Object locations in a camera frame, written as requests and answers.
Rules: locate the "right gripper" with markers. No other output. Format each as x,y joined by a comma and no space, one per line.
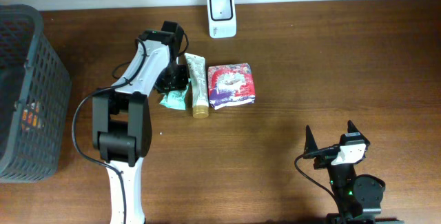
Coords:
311,145

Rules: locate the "white tube gold cap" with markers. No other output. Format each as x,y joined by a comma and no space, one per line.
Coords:
198,78

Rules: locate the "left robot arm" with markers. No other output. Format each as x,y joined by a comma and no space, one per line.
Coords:
122,129

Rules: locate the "white barcode scanner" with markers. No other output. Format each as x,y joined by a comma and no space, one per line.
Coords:
221,18

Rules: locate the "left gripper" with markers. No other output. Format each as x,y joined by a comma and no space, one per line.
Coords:
181,82

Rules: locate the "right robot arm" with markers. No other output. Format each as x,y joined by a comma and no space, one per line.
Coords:
357,197

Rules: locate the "red purple tissue pack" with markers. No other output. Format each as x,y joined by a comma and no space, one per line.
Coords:
230,85

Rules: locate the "grey plastic basket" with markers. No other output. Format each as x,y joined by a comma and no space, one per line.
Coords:
35,92

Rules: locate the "teal wipes packet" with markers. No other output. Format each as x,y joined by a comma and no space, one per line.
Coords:
175,99

